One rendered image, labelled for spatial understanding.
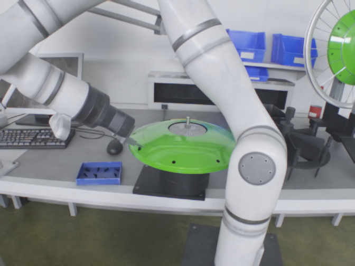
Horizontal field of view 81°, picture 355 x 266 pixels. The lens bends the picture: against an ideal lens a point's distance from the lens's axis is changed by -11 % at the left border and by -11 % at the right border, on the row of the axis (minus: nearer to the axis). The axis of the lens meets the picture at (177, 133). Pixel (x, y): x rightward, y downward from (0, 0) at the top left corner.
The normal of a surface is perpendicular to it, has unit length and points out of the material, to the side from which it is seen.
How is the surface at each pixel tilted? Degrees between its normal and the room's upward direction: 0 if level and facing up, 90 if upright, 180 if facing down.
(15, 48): 97
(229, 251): 90
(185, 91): 90
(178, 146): 17
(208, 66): 103
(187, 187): 90
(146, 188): 0
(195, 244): 0
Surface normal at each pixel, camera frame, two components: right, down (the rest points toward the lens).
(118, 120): 0.34, 0.18
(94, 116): 0.48, 0.49
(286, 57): -0.04, 0.52
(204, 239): 0.04, -0.92
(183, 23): -0.36, 0.26
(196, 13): 0.13, 0.00
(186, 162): 0.02, -0.69
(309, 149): -0.87, 0.15
